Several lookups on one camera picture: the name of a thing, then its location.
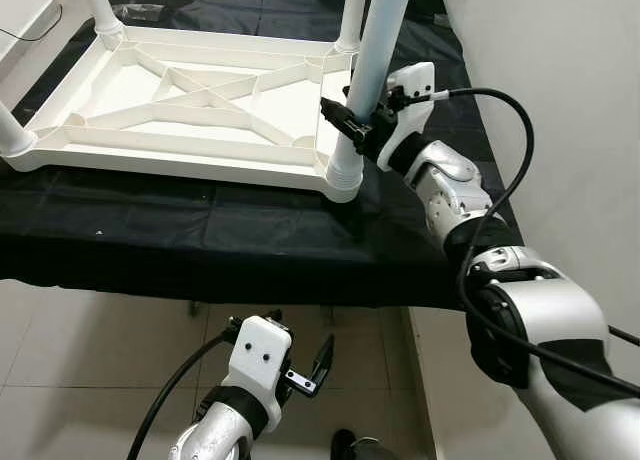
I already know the white plastic children table top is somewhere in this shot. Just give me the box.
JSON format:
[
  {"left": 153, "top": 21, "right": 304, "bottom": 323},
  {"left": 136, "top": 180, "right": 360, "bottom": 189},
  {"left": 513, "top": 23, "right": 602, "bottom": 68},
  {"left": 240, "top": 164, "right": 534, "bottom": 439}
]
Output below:
[{"left": 0, "top": 25, "right": 366, "bottom": 196}]

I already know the black right robot foot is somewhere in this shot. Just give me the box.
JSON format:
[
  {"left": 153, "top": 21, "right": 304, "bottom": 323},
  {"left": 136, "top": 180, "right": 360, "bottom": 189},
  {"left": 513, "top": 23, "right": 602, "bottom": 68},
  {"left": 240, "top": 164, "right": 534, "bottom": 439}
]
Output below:
[{"left": 330, "top": 428, "right": 386, "bottom": 460}]

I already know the black tablecloth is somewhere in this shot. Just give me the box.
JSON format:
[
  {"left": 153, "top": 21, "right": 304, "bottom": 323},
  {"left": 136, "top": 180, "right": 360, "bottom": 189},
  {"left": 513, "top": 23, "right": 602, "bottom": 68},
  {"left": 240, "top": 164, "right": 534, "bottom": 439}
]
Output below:
[{"left": 0, "top": 0, "right": 521, "bottom": 311}]

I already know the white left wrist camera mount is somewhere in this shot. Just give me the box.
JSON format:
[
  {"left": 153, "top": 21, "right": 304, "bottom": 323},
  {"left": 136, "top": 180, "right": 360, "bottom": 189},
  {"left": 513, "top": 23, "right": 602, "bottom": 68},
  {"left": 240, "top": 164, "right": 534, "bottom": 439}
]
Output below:
[{"left": 228, "top": 316, "right": 293, "bottom": 406}]

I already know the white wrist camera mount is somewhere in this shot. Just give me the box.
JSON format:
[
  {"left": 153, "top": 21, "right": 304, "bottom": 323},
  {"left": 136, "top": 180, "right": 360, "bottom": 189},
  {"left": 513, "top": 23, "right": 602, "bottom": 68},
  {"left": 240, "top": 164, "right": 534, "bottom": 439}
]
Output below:
[
  {"left": 378, "top": 63, "right": 436, "bottom": 171},
  {"left": 228, "top": 316, "right": 293, "bottom": 406}
]

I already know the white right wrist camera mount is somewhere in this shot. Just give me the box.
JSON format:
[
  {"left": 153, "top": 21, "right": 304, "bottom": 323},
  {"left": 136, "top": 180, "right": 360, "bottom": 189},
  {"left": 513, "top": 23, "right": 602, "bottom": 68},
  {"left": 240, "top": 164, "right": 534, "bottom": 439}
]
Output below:
[{"left": 378, "top": 63, "right": 436, "bottom": 171}]

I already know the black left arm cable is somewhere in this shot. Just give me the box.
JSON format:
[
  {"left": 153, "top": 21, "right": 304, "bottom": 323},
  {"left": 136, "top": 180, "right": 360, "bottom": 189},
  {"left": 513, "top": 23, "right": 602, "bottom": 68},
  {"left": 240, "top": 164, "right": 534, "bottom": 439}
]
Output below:
[{"left": 125, "top": 325, "right": 239, "bottom": 460}]

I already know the black wall cable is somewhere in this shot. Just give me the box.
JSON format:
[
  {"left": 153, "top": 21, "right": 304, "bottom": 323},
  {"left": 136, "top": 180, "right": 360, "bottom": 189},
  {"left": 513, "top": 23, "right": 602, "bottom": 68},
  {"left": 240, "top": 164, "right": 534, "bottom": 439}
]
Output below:
[{"left": 0, "top": 5, "right": 61, "bottom": 41}]

